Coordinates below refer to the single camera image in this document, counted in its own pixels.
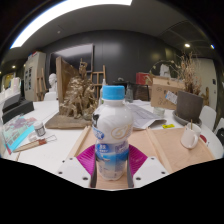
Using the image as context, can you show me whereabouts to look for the yellow tag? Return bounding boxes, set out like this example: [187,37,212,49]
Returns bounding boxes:
[161,123,176,130]

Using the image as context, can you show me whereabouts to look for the colourful book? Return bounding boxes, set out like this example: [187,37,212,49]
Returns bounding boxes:
[2,114,38,155]

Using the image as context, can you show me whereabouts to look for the bronze relief sculpture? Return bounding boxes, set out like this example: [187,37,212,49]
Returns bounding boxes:
[44,56,99,130]

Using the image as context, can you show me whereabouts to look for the black wall board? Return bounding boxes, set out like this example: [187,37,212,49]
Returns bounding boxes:
[49,43,95,76]

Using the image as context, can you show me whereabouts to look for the small white cup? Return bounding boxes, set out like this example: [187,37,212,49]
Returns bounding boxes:
[153,106,166,118]

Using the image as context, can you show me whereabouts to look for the long ceiling light strip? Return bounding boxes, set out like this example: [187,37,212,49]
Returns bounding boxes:
[9,0,133,49]

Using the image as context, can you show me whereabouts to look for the white ceramic mug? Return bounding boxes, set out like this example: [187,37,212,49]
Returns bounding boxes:
[180,122,203,150]

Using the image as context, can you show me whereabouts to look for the grey plant saucer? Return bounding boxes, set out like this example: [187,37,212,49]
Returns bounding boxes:
[172,109,203,128]

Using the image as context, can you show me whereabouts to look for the white plaster cast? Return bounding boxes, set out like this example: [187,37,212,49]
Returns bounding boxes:
[0,77,22,101]

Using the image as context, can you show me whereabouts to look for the wooden paint brush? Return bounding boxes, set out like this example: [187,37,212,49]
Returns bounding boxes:
[13,134,58,154]

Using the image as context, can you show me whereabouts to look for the clear blue-capped drink bottle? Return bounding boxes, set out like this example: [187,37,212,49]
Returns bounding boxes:
[91,85,135,182]

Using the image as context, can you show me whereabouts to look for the white plaster bust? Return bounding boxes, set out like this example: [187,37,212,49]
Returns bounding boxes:
[48,73,58,94]

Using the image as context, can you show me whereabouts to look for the small paint jar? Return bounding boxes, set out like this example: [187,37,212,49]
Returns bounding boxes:
[33,120,47,138]

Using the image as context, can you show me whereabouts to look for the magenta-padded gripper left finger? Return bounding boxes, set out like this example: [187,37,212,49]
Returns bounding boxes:
[56,143,98,189]

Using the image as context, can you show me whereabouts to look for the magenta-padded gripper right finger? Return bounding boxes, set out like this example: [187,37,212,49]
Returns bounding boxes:
[126,144,169,189]

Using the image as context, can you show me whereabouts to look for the brown wooden figure sculpture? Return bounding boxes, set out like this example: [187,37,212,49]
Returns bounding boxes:
[201,87,211,107]

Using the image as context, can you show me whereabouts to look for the black flat boxes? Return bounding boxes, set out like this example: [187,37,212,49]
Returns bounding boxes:
[1,93,35,124]

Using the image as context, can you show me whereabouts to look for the wooden easel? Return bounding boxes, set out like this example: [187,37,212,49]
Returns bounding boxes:
[89,64,107,99]
[35,68,47,101]

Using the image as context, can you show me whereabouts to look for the dried plant in grey pot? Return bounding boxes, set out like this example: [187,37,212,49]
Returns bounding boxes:
[175,51,205,124]

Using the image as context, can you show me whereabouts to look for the brown cardboard box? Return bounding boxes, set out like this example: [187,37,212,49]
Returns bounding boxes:
[150,76,186,111]

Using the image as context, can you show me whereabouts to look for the clear spray bottle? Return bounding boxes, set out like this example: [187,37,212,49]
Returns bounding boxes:
[124,83,134,104]

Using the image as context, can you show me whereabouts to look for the red box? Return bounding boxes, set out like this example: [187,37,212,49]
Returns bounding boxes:
[135,72,153,86]

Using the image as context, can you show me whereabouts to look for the open grey magazine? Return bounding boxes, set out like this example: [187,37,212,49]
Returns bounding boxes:
[126,101,168,131]

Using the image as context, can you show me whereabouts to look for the tall white plaster statue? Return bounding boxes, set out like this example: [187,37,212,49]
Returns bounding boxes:
[159,63,172,79]

